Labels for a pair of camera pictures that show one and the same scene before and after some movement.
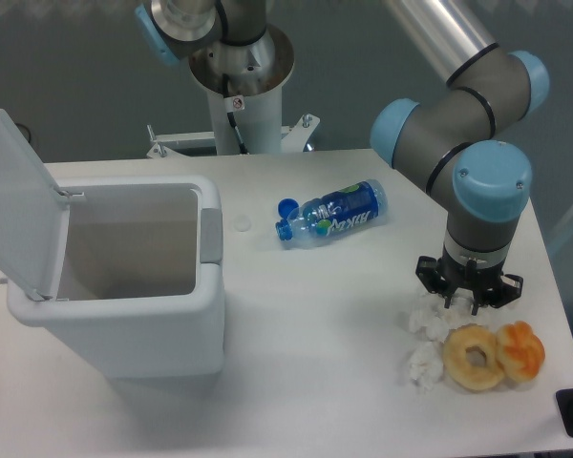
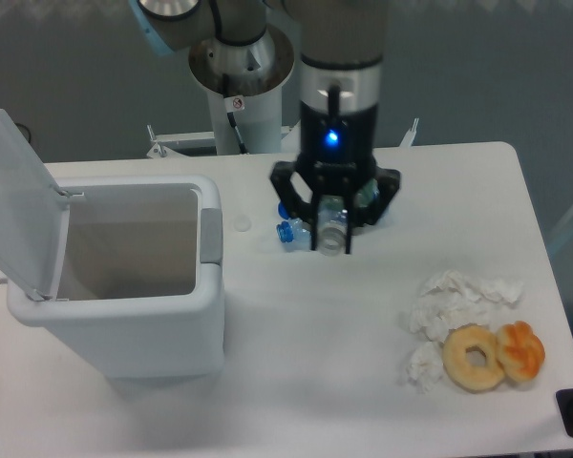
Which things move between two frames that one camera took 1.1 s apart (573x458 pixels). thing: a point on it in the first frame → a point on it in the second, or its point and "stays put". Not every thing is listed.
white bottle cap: x=243 y=223 stays put
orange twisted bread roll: x=520 y=351 stays put
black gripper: x=435 y=275 → x=337 y=151
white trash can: x=123 y=273 stays put
